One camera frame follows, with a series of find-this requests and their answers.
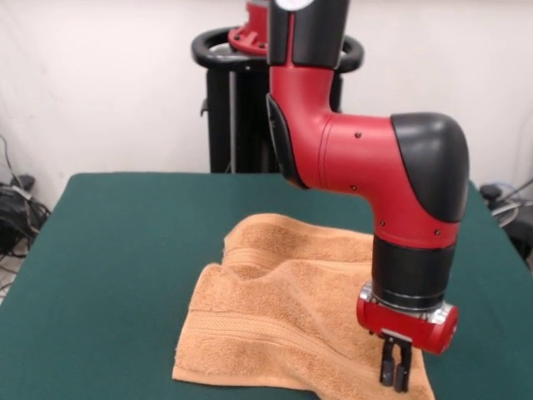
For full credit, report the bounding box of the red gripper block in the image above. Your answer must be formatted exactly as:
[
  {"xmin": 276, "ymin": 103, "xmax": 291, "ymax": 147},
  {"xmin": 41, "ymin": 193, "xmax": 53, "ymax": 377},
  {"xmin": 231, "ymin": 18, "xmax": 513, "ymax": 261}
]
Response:
[{"xmin": 356, "ymin": 282, "xmax": 460, "ymax": 393}]

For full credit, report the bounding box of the tan terry towel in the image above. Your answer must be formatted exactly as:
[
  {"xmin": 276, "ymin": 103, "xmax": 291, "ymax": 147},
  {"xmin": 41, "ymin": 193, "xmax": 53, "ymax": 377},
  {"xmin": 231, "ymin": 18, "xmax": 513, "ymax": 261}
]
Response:
[{"xmin": 172, "ymin": 213, "xmax": 436, "ymax": 400}]

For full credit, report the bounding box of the dark green table cloth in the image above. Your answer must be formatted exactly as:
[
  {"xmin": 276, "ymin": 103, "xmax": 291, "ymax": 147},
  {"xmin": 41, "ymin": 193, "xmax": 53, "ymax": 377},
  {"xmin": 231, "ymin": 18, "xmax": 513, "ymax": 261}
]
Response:
[{"xmin": 0, "ymin": 172, "xmax": 533, "ymax": 400}]

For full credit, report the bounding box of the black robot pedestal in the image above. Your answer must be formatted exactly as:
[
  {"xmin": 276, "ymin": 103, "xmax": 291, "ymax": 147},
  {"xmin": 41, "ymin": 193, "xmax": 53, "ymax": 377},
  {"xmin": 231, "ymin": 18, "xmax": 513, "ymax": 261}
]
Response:
[{"xmin": 191, "ymin": 28, "xmax": 366, "ymax": 174}]

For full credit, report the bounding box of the black cable tangle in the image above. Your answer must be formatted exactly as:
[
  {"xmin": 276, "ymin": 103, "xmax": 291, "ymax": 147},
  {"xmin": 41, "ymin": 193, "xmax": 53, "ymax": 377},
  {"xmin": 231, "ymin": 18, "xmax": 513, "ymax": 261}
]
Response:
[{"xmin": 0, "ymin": 132, "xmax": 52, "ymax": 258}]

